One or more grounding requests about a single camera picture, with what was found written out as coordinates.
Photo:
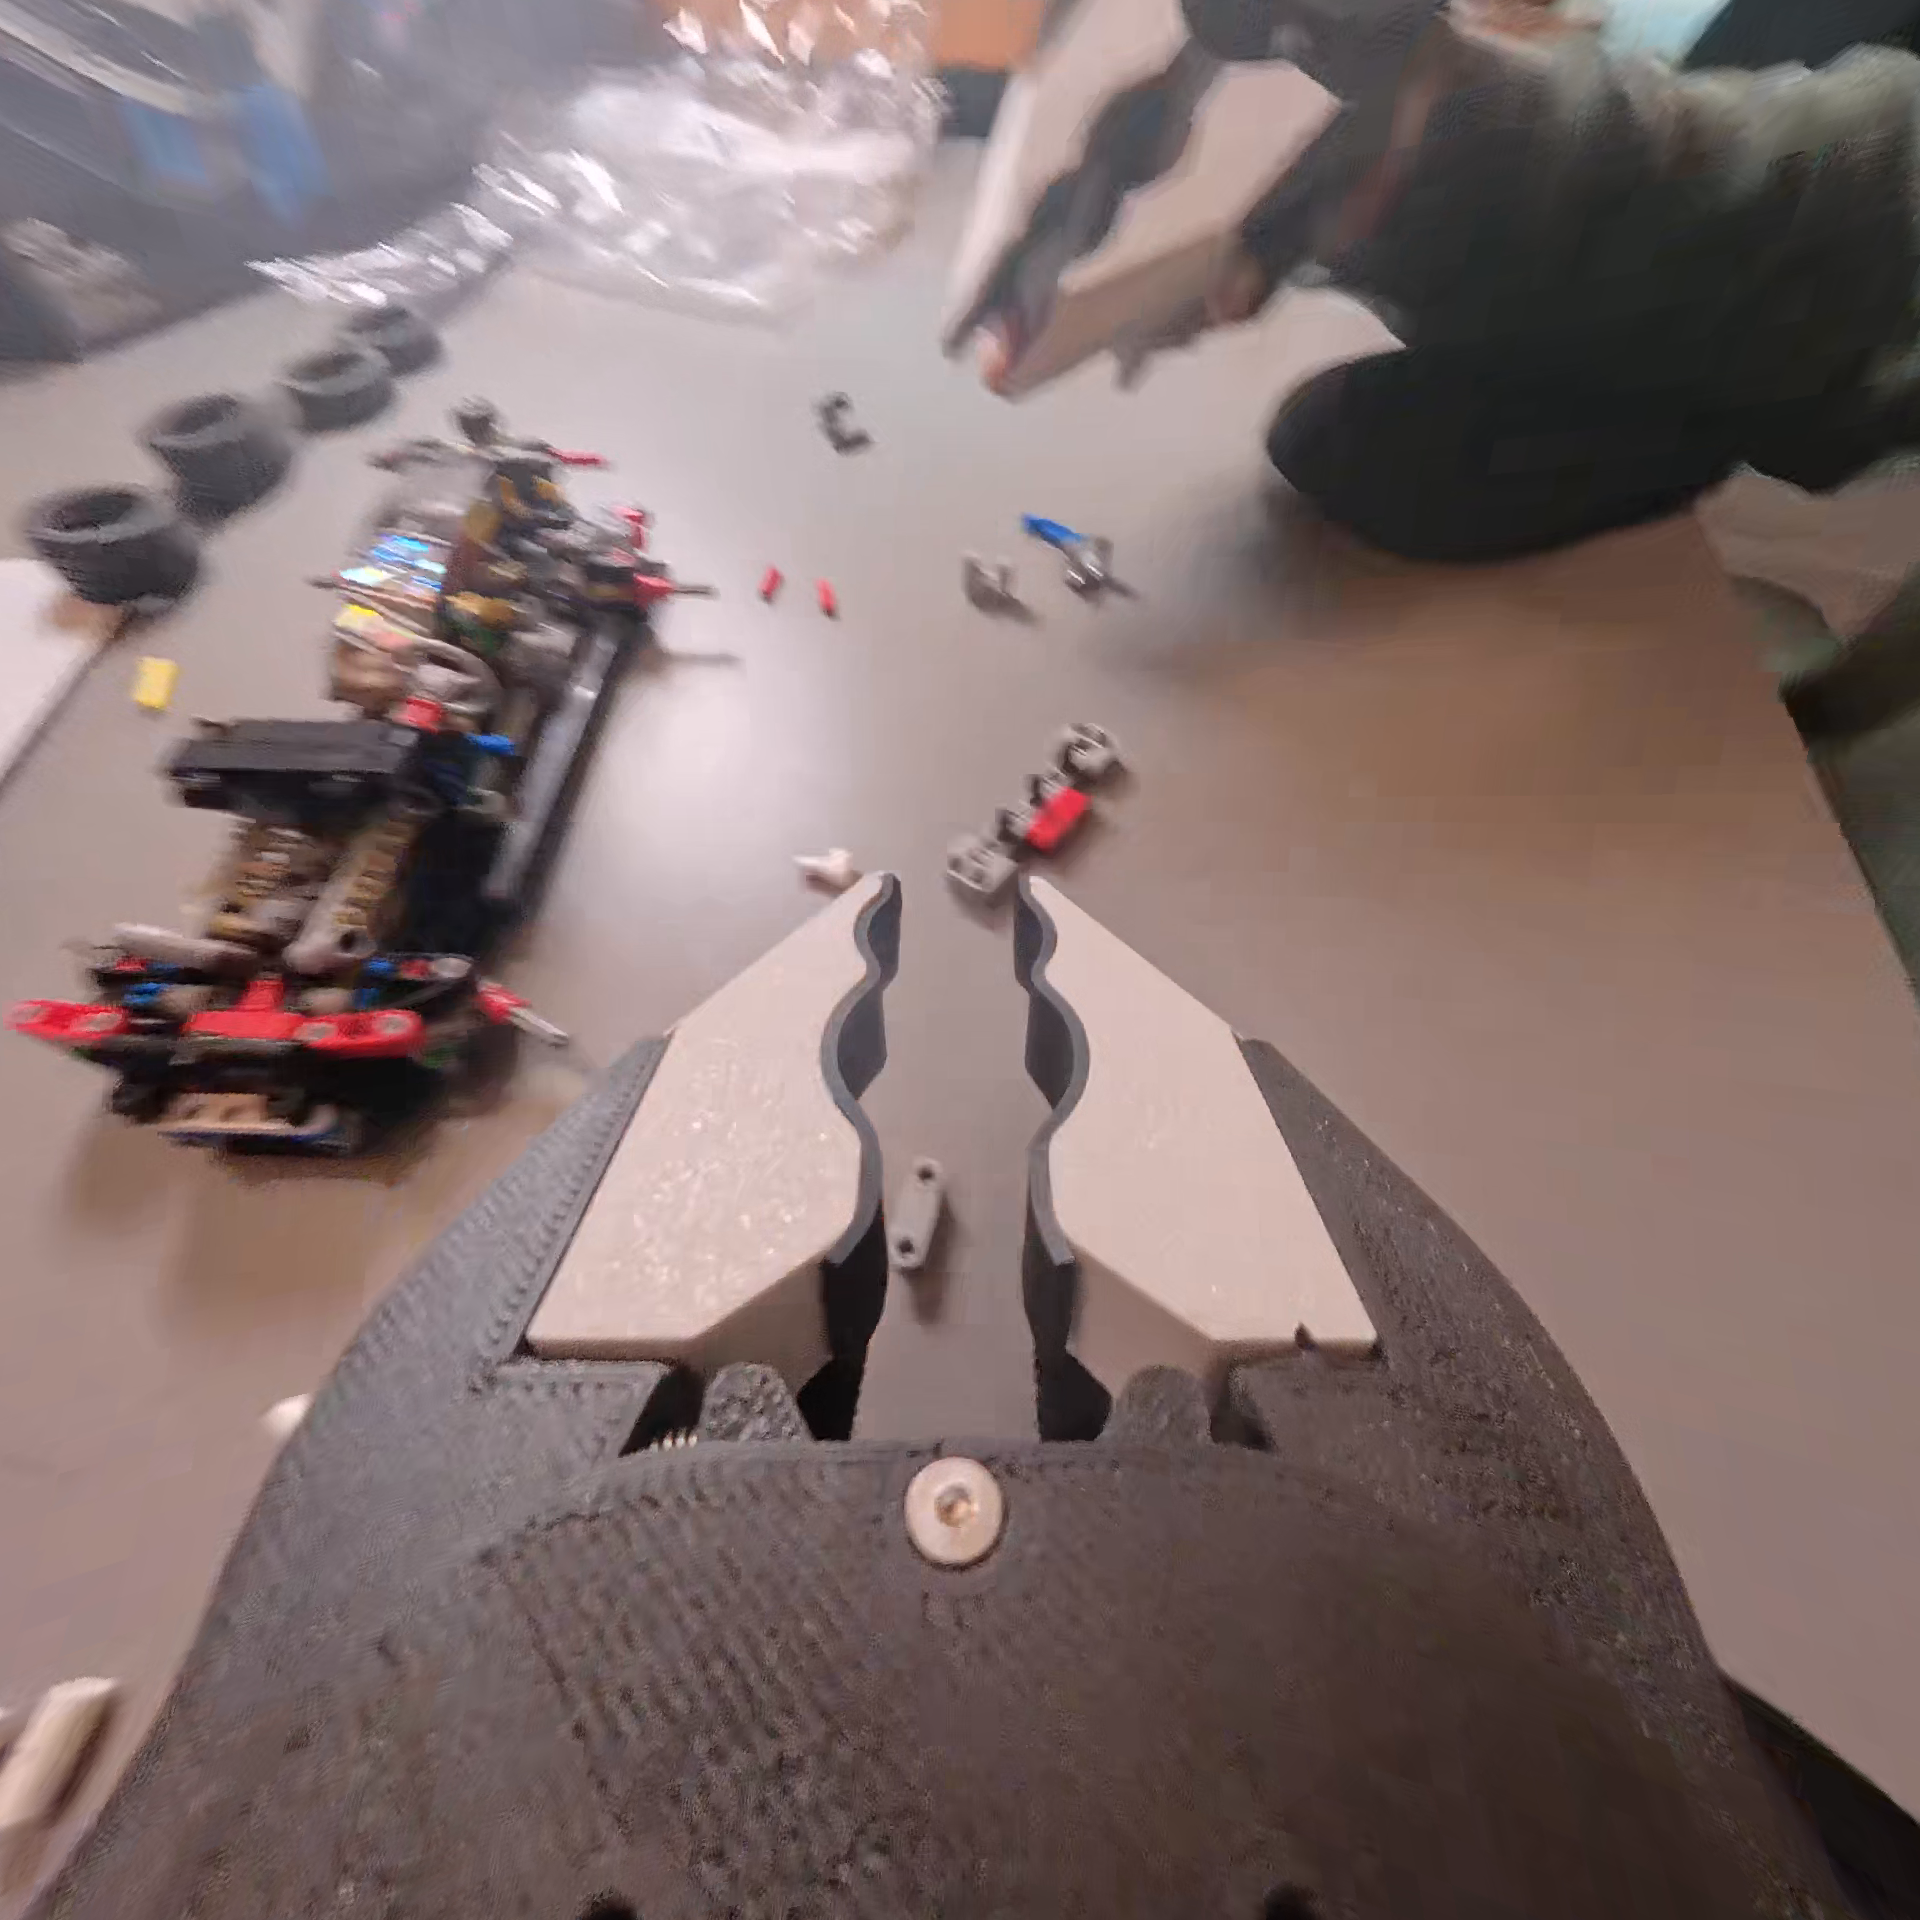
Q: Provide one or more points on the person's right hand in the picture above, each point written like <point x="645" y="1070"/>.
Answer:
<point x="1237" y="289"/>

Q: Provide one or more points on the person's right forearm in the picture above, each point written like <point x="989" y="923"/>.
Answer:
<point x="1619" y="257"/>

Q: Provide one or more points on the white lego piece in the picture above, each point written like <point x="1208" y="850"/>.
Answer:
<point x="60" y="1749"/>
<point x="285" y="1414"/>

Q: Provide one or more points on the blue and grey lego piece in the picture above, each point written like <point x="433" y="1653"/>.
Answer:
<point x="1067" y="551"/>

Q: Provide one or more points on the yellow lego piece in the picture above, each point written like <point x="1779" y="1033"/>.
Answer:
<point x="155" y="681"/>

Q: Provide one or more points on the tan lego pin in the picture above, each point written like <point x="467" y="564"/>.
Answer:
<point x="826" y="867"/>

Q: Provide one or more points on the black rubber lego tire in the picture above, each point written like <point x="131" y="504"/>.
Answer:
<point x="218" y="449"/>
<point x="338" y="389"/>
<point x="112" y="547"/>
<point x="399" y="333"/>

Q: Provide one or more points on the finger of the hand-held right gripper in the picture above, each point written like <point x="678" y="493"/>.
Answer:
<point x="1049" y="135"/>
<point x="1187" y="225"/>

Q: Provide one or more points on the black lego pin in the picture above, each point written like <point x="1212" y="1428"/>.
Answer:
<point x="842" y="423"/>

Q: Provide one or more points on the light grey lego liftarm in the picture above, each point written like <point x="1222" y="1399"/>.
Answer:
<point x="918" y="1213"/>

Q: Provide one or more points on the crumpled clear plastic bags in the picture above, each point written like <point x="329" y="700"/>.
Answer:
<point x="676" y="166"/>

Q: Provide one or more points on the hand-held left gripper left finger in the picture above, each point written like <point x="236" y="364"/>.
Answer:
<point x="705" y="1172"/>

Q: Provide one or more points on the grey and red lego assembly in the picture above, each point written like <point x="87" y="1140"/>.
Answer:
<point x="1058" y="819"/>

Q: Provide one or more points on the lego car chassis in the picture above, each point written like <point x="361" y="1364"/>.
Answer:
<point x="301" y="751"/>

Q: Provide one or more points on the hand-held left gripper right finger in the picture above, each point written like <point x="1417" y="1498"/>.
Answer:
<point x="1200" y="1186"/>

